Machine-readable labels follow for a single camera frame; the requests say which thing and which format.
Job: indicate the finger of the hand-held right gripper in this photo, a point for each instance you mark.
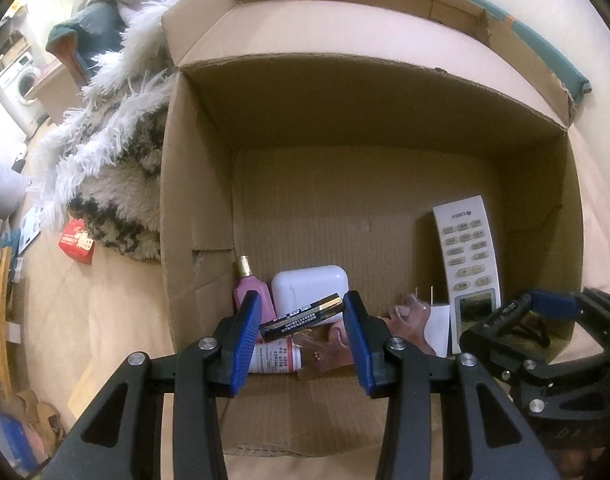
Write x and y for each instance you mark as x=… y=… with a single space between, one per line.
x=495 y=332
x=555 y=304

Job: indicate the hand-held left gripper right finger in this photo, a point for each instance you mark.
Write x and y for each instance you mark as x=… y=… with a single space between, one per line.
x=360 y=345

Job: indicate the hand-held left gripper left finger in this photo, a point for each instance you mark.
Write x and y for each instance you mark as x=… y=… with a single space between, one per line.
x=246 y=345

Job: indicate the white pill bottle red label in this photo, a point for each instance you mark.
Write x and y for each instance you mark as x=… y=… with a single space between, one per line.
x=275 y=358

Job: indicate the pink perfume bottle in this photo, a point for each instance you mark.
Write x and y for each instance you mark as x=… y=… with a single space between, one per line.
x=252 y=290

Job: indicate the clear pink hair claw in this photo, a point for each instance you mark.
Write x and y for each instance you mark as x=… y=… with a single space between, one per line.
x=410 y=320

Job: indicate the black gold battery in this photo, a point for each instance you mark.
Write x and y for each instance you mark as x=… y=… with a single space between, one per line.
x=300 y=319

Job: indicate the white remote control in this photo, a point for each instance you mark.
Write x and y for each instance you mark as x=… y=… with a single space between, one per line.
x=467 y=260

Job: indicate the white earbuds case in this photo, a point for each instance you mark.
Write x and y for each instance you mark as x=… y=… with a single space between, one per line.
x=305 y=287

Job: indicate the cardboard box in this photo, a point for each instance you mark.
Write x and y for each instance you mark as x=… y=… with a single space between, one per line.
x=360 y=200

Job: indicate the fluffy patterned blanket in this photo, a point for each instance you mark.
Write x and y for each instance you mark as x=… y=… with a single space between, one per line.
x=120 y=195

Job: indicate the red gift box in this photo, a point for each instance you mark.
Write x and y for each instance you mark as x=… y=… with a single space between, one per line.
x=77 y=245

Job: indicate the bathroom scale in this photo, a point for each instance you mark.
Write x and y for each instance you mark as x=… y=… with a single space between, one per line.
x=30 y=227

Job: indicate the yellow wooden chair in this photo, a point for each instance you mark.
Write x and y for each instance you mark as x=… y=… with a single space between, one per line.
x=2 y=310

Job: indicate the grey stuffed bag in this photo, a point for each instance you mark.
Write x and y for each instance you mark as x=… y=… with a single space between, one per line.
x=2 y=190

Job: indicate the beige bedside cabinet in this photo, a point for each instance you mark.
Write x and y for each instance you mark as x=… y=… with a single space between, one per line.
x=55 y=85

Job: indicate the white washing machine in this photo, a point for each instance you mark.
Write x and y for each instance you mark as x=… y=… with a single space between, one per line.
x=25 y=82

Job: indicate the teal padded chair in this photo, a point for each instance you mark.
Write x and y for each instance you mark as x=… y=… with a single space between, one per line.
x=92 y=25

